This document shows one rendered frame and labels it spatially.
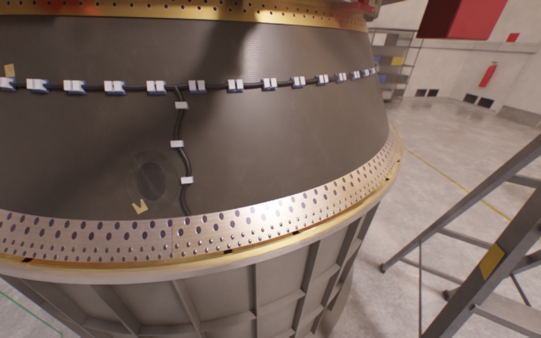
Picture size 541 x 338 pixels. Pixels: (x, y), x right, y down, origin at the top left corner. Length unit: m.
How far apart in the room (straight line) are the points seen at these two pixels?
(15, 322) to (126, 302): 1.57
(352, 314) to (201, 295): 1.28
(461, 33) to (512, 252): 0.64
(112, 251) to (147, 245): 0.07
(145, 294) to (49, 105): 0.50
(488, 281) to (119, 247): 0.99
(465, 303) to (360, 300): 0.98
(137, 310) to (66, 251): 0.30
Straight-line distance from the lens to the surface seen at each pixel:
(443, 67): 8.81
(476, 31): 0.94
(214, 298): 0.72
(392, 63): 6.95
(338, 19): 0.76
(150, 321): 0.88
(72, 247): 0.61
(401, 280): 2.08
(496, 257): 0.90
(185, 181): 0.47
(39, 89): 0.63
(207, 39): 0.53
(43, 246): 0.66
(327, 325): 1.69
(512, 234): 0.90
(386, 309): 1.90
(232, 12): 0.56
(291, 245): 0.51
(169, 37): 0.54
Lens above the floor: 1.58
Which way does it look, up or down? 33 degrees down
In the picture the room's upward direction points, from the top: 2 degrees clockwise
